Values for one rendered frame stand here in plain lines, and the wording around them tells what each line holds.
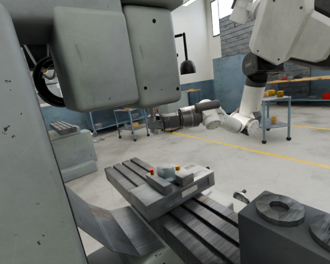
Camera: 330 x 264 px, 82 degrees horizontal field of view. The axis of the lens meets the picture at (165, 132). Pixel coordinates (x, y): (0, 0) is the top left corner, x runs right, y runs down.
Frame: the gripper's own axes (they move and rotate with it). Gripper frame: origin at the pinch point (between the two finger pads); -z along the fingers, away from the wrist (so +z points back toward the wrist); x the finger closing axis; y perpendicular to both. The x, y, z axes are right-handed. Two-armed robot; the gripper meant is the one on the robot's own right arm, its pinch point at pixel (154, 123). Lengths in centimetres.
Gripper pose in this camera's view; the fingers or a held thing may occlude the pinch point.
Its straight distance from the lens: 77.3
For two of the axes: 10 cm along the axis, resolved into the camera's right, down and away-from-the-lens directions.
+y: 1.5, 9.6, 2.5
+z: 9.8, -1.9, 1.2
